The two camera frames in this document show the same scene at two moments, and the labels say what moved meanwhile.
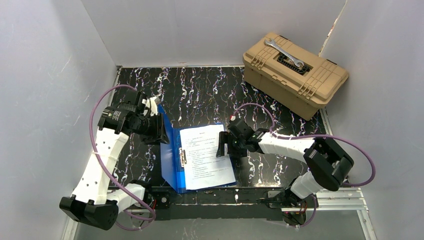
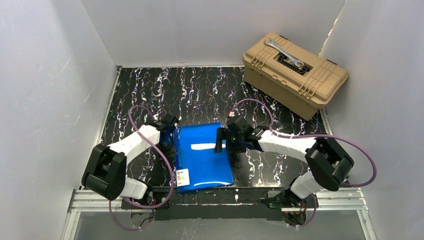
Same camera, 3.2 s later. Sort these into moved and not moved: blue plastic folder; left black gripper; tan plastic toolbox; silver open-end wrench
Moved: left black gripper; blue plastic folder
Not moved: tan plastic toolbox; silver open-end wrench
